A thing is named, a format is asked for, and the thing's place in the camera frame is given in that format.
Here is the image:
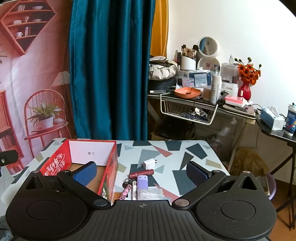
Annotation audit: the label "orange flowers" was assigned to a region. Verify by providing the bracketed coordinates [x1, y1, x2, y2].
[234, 57, 262, 86]

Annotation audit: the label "red vase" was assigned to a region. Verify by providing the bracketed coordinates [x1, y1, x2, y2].
[238, 82, 251, 101]

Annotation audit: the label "clear cosmetic organiser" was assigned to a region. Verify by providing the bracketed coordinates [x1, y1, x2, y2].
[221, 63, 239, 98]

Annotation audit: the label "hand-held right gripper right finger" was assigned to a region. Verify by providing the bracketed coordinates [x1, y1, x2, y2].
[171, 161, 266, 208]

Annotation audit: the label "grey vanity desk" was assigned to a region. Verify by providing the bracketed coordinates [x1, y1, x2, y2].
[147, 89, 257, 150]

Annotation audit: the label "white wire basket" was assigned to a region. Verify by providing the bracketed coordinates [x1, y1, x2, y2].
[159, 94, 219, 126]

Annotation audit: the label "white bottle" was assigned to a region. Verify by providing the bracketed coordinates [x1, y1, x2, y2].
[211, 75, 222, 104]

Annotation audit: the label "bunch of makeup brushes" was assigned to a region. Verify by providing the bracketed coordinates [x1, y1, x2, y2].
[174, 44, 199, 58]

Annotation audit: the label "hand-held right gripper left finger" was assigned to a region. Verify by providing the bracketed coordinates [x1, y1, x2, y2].
[24, 161, 111, 208]

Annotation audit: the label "teal curtain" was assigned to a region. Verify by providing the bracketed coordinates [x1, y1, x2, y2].
[68, 0, 156, 141]

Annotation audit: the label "checkered pen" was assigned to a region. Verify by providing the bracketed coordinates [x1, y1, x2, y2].
[119, 185, 132, 200]

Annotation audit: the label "white charger plug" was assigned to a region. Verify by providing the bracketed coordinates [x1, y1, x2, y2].
[143, 159, 158, 170]

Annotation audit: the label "pink box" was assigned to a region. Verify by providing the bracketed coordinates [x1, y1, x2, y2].
[224, 94, 246, 107]

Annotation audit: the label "dark red lipstick tube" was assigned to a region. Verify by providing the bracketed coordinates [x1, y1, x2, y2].
[129, 169, 154, 179]

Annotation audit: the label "white drawstring bag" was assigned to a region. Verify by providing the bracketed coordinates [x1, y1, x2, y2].
[149, 63, 177, 80]

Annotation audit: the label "printed wall backdrop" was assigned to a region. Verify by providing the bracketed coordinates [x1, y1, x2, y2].
[0, 0, 75, 186]

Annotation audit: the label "white brush holder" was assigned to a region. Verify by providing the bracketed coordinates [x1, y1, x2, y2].
[180, 55, 197, 70]

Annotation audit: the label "orange bowl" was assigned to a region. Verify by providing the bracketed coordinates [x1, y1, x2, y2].
[174, 87, 201, 100]

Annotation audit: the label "yellow curtain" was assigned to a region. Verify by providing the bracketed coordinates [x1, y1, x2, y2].
[150, 0, 169, 57]

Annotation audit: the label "printed paper cup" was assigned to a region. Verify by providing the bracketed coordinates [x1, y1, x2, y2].
[284, 103, 296, 136]

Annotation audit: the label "white plastic packet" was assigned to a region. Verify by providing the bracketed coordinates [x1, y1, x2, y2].
[136, 188, 163, 200]

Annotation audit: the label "red cardboard box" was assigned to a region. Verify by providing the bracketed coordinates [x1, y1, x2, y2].
[38, 139, 119, 202]

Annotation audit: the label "brown crumpled bag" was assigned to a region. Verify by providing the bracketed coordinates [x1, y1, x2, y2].
[231, 148, 266, 178]

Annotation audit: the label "foil wrappers pile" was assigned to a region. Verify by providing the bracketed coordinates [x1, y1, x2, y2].
[179, 107, 209, 121]

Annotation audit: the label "dark blue box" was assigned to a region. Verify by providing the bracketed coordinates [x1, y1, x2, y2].
[188, 70, 212, 88]

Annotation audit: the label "clear plastic jar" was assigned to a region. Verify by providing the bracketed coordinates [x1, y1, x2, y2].
[181, 76, 194, 88]

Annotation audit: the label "black side table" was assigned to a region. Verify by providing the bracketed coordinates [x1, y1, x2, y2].
[255, 115, 296, 230]

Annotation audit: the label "black white pouch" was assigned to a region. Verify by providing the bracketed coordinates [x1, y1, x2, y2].
[149, 55, 173, 65]

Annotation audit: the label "black bag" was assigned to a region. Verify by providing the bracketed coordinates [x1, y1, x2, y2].
[148, 77, 177, 92]

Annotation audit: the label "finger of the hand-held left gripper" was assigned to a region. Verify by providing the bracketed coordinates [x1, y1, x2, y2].
[0, 150, 19, 166]

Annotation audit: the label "round white vanity mirror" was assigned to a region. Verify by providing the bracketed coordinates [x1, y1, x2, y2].
[196, 36, 221, 70]

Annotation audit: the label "purple stool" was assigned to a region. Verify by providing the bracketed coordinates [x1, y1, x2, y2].
[265, 172, 277, 202]

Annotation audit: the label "blue tissue box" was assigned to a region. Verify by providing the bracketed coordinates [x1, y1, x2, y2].
[260, 106, 285, 130]

